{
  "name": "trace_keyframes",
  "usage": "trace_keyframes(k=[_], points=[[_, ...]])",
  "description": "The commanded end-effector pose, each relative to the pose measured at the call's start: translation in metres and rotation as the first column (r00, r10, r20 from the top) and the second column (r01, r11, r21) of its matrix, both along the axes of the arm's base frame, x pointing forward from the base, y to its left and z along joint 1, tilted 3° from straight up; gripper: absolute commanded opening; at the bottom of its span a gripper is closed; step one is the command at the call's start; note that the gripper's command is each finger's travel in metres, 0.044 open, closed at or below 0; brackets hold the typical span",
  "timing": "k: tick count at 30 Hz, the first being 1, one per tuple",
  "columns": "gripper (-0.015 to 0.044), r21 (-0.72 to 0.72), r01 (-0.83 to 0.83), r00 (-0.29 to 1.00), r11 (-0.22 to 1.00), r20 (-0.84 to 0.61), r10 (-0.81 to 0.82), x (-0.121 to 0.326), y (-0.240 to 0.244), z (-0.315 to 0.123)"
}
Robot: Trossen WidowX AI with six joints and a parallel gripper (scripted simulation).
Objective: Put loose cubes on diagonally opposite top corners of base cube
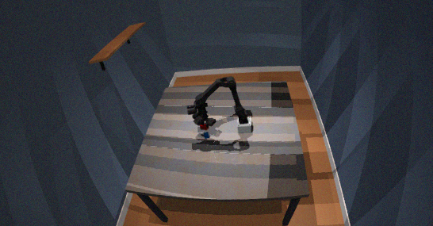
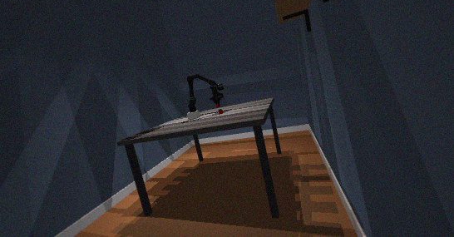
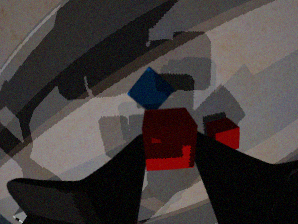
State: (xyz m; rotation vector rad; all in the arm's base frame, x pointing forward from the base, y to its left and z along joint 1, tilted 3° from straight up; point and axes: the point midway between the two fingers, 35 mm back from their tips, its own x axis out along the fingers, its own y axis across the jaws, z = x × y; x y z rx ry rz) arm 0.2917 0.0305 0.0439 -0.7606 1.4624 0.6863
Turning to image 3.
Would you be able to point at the dark blue cube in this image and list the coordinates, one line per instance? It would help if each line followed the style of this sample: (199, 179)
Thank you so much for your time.
(150, 90)

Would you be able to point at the dark red cube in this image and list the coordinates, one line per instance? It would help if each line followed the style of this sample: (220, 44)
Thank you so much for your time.
(170, 137)
(224, 130)

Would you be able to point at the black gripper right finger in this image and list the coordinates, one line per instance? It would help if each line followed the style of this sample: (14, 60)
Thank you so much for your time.
(242, 189)

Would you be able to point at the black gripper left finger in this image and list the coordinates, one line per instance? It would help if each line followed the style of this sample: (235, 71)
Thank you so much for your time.
(111, 195)

